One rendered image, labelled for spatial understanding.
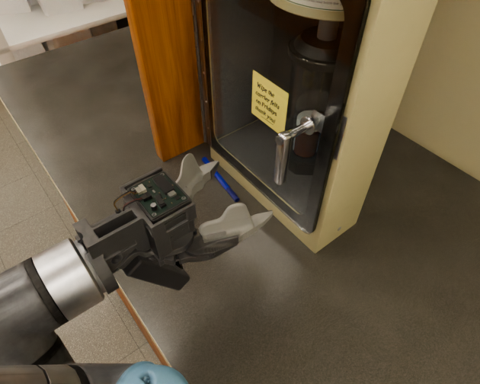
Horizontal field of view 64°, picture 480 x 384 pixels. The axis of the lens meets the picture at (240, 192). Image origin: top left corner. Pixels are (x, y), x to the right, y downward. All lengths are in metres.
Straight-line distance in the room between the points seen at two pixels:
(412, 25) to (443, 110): 0.47
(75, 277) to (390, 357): 0.45
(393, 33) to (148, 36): 0.40
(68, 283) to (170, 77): 0.47
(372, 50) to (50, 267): 0.39
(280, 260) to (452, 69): 0.52
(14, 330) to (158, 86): 0.49
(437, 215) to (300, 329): 0.36
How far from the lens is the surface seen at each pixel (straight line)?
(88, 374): 0.32
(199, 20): 0.67
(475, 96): 0.91
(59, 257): 0.41
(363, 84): 0.47
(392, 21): 0.46
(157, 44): 0.72
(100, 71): 1.21
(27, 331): 0.42
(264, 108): 0.59
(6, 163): 2.57
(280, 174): 0.53
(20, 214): 2.24
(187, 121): 0.83
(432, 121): 0.97
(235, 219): 0.44
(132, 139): 0.93
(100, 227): 0.41
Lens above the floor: 1.52
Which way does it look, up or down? 48 degrees down
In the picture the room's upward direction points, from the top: straight up
